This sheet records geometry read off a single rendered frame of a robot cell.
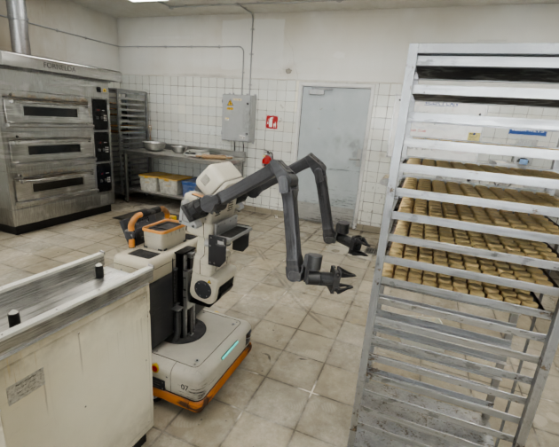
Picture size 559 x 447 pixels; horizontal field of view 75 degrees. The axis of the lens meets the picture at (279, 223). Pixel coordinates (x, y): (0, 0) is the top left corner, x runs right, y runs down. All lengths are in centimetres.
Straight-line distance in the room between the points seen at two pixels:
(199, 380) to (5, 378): 94
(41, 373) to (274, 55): 520
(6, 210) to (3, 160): 60
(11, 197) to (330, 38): 448
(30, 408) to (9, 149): 389
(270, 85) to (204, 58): 122
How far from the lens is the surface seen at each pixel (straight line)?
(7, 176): 509
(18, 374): 141
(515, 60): 143
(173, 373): 210
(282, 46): 589
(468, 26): 551
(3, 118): 505
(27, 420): 152
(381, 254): 145
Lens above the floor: 155
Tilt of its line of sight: 16 degrees down
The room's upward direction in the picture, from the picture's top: 4 degrees clockwise
